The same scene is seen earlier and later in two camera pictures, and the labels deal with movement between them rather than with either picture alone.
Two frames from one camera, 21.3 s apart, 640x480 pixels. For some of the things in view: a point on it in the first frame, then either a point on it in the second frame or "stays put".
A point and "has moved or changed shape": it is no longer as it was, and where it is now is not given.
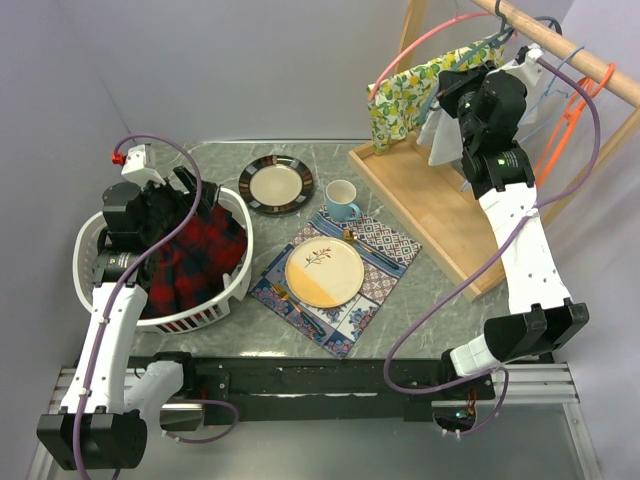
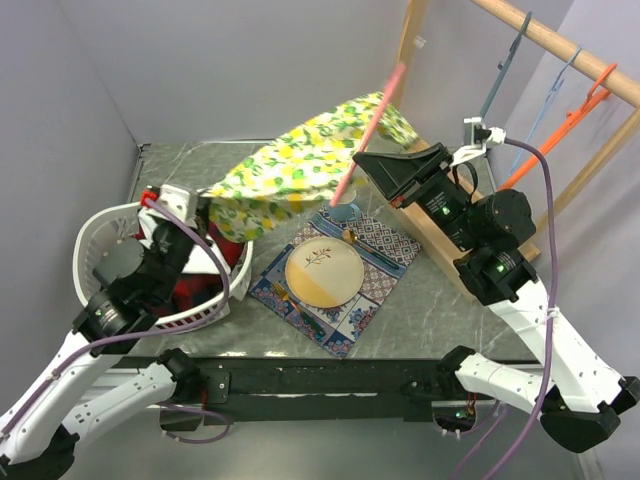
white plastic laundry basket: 86,243 stays put
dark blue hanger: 504,33 has moved or changed shape
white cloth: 442,132 -> 200,257
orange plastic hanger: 574,108 has moved or changed shape
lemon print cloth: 396,103 -> 304,160
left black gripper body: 165,207 -> 171,247
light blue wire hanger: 552,92 -> 551,94
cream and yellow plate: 324,272 stays put
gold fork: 283,294 stays put
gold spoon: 350,235 stays put
